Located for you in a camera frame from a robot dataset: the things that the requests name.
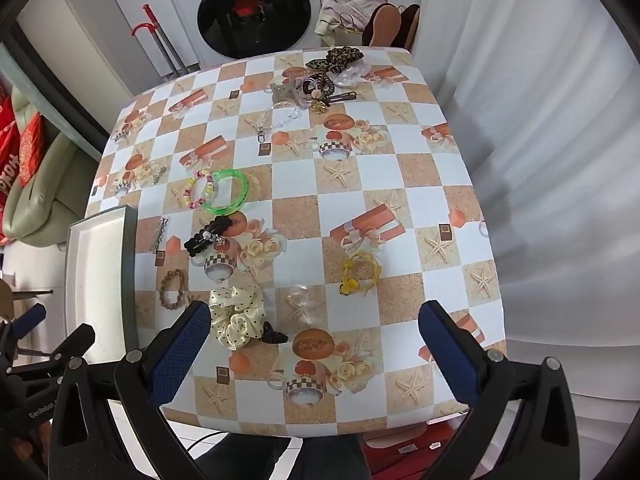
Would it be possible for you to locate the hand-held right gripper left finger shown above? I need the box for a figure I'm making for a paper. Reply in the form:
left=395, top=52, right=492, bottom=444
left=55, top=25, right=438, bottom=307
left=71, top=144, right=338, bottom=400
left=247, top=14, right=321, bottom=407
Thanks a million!
left=50, top=301, right=221, bottom=480

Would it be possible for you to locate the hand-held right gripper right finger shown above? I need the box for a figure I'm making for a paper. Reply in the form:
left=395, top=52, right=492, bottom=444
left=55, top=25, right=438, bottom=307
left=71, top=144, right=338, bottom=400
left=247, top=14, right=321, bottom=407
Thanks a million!
left=417, top=301, right=583, bottom=480

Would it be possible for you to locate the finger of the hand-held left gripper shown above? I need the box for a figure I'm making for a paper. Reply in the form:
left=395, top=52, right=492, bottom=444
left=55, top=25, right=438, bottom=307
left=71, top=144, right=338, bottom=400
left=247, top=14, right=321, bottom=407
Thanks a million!
left=7, top=304, right=48, bottom=358
left=20, top=324, right=97, bottom=373

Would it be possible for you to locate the cream polka dot scrunchie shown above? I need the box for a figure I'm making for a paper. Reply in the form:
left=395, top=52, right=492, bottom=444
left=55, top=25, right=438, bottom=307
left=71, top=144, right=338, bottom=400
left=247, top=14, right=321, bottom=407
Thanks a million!
left=207, top=282, right=266, bottom=351

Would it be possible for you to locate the grey shallow tray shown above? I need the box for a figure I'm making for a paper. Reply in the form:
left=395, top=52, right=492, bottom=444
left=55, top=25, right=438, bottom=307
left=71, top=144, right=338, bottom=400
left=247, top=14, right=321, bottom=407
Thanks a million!
left=62, top=205, right=141, bottom=366

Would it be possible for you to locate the black bow hair clip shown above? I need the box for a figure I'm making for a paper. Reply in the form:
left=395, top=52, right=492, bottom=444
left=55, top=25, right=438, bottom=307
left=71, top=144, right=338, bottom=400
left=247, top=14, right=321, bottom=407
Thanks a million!
left=184, top=216, right=232, bottom=256

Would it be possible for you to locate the yellow hair tie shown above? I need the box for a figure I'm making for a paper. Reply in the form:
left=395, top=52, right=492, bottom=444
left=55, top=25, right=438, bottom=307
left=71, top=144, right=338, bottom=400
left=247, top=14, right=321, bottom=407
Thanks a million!
left=340, top=252, right=383, bottom=297

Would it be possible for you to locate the pastel beaded bracelet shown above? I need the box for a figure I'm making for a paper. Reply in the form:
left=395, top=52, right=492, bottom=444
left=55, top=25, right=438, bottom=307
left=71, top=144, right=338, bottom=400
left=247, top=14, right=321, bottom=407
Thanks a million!
left=184, top=170, right=218, bottom=211

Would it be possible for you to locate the green plastic bangle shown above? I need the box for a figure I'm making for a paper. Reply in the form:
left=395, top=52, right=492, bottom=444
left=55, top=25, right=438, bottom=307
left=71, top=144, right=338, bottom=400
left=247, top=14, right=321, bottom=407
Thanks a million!
left=200, top=169, right=250, bottom=213

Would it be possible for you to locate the black claw hair clip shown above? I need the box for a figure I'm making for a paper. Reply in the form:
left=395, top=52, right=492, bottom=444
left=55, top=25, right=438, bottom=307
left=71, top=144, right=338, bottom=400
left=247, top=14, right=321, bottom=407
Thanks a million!
left=260, top=320, right=290, bottom=345

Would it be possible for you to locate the red box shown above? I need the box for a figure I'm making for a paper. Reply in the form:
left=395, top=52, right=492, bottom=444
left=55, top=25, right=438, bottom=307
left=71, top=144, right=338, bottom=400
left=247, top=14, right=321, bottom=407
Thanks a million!
left=362, top=417, right=471, bottom=480

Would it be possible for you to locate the silver bar hair clip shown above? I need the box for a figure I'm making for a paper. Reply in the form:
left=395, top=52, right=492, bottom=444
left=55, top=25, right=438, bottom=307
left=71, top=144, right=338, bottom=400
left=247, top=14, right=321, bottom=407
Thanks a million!
left=150, top=217, right=170, bottom=256

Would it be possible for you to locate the pale green sofa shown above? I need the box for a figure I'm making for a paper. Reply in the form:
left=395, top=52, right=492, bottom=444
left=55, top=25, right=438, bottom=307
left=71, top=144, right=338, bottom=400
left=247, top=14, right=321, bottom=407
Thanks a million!
left=0, top=85, right=93, bottom=248

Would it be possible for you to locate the red lettered cushion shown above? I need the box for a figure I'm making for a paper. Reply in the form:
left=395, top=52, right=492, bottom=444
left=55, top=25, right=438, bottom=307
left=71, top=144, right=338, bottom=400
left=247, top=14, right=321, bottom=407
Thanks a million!
left=0, top=80, right=21, bottom=196

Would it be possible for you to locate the person's dark trouser leg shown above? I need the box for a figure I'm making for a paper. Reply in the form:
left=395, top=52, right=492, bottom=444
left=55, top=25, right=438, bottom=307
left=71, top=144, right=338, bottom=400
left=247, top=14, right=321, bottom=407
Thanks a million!
left=192, top=432, right=371, bottom=480

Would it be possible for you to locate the checkered printed tablecloth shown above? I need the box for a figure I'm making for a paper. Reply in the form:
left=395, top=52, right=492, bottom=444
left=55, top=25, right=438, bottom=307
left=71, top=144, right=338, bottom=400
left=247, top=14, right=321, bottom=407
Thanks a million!
left=82, top=45, right=508, bottom=436

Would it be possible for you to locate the red patterned cushion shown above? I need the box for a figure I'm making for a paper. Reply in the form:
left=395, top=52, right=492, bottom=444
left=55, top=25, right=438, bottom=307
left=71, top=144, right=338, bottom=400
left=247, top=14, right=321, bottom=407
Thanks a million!
left=17, top=110, right=46, bottom=186

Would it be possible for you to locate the grey star hair clip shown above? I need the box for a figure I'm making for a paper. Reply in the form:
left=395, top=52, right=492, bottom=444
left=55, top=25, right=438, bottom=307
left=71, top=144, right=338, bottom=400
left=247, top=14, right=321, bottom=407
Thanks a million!
left=270, top=80, right=308, bottom=111

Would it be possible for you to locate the clear plastic bag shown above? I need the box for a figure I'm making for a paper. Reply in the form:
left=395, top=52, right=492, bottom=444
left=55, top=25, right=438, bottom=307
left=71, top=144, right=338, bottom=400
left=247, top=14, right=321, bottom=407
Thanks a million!
left=332, top=62, right=373, bottom=88

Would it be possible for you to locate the leopard print hair bow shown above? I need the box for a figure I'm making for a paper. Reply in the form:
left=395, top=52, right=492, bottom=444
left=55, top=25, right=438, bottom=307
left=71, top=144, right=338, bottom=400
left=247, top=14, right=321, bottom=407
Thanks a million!
left=305, top=46, right=363, bottom=73

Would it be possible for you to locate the black slipper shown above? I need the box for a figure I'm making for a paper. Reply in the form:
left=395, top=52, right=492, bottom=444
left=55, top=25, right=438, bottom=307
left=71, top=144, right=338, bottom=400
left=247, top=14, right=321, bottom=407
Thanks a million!
left=400, top=4, right=421, bottom=51

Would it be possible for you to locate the brown sole slipper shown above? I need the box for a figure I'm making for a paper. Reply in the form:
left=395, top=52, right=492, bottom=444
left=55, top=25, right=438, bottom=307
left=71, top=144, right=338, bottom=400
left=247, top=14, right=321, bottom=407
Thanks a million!
left=361, top=2, right=403, bottom=47

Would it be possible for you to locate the pale clothes pile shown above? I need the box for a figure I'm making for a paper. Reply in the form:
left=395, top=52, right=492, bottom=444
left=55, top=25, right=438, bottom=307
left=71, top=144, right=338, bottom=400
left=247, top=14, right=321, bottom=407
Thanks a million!
left=315, top=0, right=381, bottom=48

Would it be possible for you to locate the black cable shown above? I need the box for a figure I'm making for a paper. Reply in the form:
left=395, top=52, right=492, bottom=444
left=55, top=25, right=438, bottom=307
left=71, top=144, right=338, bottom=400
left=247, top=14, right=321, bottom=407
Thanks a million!
left=187, top=427, right=226, bottom=456

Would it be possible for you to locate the crystal bead keychain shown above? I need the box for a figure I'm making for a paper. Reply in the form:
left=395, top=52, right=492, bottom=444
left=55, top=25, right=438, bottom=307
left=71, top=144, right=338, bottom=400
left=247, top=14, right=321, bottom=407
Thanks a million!
left=252, top=105, right=303, bottom=143

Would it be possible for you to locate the dark patterned hair tie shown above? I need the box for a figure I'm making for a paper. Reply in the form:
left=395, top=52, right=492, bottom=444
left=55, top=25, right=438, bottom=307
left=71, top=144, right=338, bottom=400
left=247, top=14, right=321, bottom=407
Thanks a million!
left=300, top=72, right=333, bottom=103

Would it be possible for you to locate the red handled mop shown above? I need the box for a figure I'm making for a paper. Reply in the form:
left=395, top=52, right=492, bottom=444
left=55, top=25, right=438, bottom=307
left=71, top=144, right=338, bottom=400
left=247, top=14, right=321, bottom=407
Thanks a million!
left=131, top=4, right=188, bottom=78

